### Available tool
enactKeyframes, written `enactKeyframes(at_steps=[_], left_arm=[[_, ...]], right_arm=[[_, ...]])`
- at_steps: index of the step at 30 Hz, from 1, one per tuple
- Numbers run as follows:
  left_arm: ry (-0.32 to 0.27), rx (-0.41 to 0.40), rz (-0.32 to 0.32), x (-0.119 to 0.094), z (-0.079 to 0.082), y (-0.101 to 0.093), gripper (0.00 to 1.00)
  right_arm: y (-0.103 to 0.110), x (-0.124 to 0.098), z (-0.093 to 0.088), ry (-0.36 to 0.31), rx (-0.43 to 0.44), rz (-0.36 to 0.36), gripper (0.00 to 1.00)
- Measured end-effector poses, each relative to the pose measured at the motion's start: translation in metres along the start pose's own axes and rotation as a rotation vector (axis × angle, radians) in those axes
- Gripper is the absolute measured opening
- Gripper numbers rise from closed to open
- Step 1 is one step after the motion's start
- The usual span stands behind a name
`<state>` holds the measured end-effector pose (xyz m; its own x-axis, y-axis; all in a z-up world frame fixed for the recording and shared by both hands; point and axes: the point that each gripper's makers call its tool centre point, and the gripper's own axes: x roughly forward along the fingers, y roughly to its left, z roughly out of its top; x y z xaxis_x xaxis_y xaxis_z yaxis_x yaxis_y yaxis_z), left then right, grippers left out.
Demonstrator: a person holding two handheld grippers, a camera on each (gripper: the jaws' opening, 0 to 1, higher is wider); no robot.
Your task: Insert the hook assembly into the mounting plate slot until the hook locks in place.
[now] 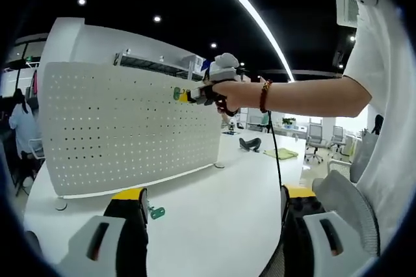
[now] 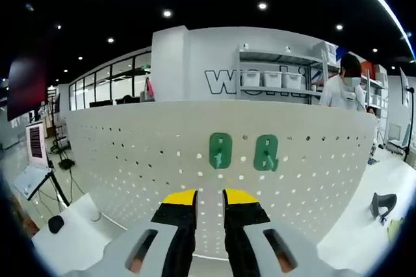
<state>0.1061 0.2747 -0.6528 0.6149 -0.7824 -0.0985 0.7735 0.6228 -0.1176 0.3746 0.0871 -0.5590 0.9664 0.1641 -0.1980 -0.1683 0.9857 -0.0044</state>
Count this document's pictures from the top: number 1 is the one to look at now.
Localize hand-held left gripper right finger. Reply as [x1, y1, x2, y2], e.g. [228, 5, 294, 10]
[281, 184, 371, 277]

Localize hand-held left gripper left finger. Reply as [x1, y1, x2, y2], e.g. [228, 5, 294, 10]
[60, 187, 150, 277]

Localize white perforated mounting plate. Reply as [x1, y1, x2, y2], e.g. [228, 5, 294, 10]
[38, 61, 226, 211]

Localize person's right hand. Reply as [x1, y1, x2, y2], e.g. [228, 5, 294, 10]
[203, 80, 263, 117]

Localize white plastic crates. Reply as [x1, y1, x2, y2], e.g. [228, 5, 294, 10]
[181, 55, 206, 73]

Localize white mesh office chair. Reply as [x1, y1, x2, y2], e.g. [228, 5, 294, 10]
[311, 169, 382, 258]

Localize grey metal shelf rack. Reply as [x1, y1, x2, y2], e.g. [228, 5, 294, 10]
[113, 48, 205, 81]

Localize black curved object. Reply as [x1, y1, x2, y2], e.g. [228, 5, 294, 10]
[239, 137, 262, 153]

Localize long ceiling light strip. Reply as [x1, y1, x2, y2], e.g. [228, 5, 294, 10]
[198, 0, 296, 82]

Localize group of round ceiling spotlights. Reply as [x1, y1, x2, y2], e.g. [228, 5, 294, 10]
[48, 0, 358, 70]

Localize yellow-green cloth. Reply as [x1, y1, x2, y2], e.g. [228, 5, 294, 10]
[263, 148, 298, 161]

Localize grey mesh office chair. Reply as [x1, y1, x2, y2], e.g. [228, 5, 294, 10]
[305, 123, 325, 164]
[330, 125, 346, 157]

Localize white ceiling air vent unit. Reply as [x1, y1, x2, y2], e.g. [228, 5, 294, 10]
[336, 0, 362, 27]

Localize person's white shirt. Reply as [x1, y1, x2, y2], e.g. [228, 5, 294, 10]
[343, 0, 416, 252]

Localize red bead bracelet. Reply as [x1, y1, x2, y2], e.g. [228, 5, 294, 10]
[259, 79, 274, 114]

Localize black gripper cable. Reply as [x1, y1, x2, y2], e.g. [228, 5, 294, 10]
[267, 111, 283, 187]

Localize white frame office chair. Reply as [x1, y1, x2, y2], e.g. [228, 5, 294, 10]
[328, 133, 378, 183]

